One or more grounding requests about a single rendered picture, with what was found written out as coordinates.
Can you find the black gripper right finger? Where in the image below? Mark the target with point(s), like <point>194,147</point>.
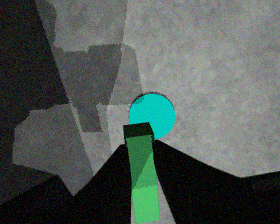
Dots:
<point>201,194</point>

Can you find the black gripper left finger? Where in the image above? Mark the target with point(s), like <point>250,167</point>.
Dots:
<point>105,199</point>

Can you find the green rectangular post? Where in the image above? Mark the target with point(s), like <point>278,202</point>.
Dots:
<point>139,139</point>

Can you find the cyan circle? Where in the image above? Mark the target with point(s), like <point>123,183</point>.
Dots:
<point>156,110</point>

